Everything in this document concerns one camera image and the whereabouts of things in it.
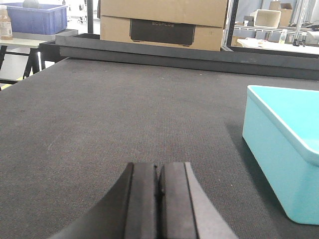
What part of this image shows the brown drink bottle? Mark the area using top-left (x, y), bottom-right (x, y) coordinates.
top-left (0, 5), bottom-right (13, 40)

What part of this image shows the blue crate on side table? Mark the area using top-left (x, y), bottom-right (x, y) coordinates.
top-left (3, 2), bottom-right (67, 35)

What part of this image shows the light blue plastic bin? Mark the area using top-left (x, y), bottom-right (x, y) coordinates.
top-left (242, 85), bottom-right (319, 225)

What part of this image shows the grey side table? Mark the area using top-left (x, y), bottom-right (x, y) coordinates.
top-left (0, 28), bottom-right (79, 85)

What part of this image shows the white background table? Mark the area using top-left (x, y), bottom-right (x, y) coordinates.
top-left (237, 38), bottom-right (319, 55)

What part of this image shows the beige open box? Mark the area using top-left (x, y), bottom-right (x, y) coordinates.
top-left (250, 9), bottom-right (281, 28)

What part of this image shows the grey conveyor side rail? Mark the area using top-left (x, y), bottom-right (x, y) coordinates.
top-left (55, 33), bottom-right (319, 81)

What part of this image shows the cardboard box with black label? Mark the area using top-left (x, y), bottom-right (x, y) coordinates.
top-left (100, 0), bottom-right (228, 51)

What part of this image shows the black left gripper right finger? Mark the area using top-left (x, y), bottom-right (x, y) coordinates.
top-left (159, 162), bottom-right (237, 239)

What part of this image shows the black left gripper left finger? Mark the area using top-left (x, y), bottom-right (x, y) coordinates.
top-left (52, 163), bottom-right (158, 239)

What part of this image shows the black conveyor belt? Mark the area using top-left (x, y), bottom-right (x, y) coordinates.
top-left (0, 59), bottom-right (319, 239)

